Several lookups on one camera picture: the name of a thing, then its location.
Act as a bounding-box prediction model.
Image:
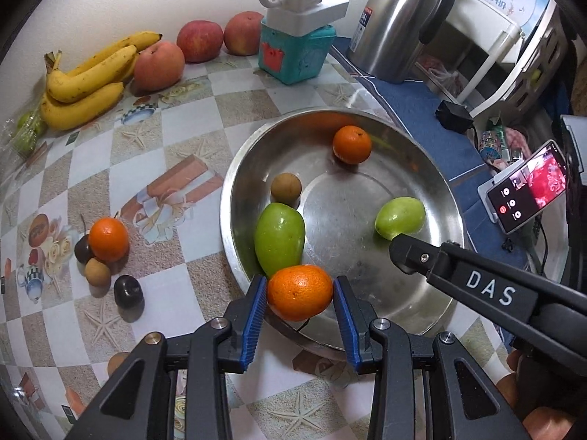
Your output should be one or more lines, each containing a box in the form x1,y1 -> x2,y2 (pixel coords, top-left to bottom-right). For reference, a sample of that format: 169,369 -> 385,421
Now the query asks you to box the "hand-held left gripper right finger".
332,276 -> 535,440

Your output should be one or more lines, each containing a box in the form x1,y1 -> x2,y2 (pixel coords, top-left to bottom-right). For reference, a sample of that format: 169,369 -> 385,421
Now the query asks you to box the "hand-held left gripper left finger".
64,275 -> 269,440

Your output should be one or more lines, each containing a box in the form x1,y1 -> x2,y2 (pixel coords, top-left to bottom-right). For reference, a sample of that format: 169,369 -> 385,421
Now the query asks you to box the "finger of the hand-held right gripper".
389,234 -> 462,286

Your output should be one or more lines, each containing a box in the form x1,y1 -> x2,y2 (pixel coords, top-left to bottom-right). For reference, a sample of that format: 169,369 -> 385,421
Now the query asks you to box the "round green mango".
375,196 -> 426,241

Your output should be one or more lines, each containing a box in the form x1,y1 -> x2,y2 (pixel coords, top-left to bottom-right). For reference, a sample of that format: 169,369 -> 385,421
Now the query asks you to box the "orange tangerine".
267,265 -> 334,322
332,125 -> 372,165
88,217 -> 130,263

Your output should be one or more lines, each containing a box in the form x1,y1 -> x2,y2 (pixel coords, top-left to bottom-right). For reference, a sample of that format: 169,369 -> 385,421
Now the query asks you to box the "round stainless steel plate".
220,109 -> 468,362

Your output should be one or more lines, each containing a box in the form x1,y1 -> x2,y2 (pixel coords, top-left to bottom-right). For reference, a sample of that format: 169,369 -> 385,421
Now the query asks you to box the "long green mango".
254,202 -> 306,278

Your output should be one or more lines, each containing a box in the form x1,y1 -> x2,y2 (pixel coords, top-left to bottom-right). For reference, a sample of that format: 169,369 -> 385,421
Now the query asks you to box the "brown longan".
84,257 -> 112,289
270,172 -> 303,203

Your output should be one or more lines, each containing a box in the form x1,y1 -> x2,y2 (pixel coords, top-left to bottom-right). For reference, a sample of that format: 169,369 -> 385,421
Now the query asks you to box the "dark plum with stem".
73,214 -> 95,264

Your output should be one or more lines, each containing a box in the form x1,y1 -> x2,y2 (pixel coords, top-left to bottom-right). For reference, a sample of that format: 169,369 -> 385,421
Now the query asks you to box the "person's right hand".
497,348 -> 587,440

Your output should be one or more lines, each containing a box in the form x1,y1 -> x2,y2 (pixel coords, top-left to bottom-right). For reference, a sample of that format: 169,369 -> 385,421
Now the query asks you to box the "smartphone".
486,140 -> 568,234

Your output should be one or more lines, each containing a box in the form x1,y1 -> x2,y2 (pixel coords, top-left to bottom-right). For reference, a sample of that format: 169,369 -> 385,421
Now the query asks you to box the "small printed can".
477,129 -> 511,166

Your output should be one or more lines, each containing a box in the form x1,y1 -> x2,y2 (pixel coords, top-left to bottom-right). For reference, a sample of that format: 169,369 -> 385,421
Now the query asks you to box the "black power adapter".
435,100 -> 475,133

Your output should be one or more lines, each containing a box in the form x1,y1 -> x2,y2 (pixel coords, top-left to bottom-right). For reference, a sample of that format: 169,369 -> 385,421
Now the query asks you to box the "clear plastic bag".
417,52 -> 465,97

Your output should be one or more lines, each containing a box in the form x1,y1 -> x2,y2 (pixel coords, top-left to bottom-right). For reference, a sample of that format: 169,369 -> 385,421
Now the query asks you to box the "white chair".
442,0 -> 567,117

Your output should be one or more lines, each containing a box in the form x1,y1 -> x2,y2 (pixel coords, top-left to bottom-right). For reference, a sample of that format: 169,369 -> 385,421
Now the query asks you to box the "teal plastic box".
257,18 -> 336,85

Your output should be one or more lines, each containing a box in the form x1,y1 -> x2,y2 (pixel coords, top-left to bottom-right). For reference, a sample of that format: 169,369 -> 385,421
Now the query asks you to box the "steel thermos jug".
346,0 -> 457,84

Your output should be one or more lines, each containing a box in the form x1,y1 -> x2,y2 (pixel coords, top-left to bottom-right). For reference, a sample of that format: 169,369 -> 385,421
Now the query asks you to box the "white power strip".
258,0 -> 350,37

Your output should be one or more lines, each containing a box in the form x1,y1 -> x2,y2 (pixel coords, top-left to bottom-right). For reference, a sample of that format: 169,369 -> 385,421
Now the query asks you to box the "yellow banana bunch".
40,31 -> 163,131

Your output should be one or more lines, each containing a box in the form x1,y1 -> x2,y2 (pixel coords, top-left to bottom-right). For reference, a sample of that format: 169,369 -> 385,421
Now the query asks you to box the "plastic bag of green fruit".
0,110 -> 49,157

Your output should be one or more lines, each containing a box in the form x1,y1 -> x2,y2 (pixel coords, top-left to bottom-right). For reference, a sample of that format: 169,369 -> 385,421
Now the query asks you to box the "black cable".
501,220 -> 551,276

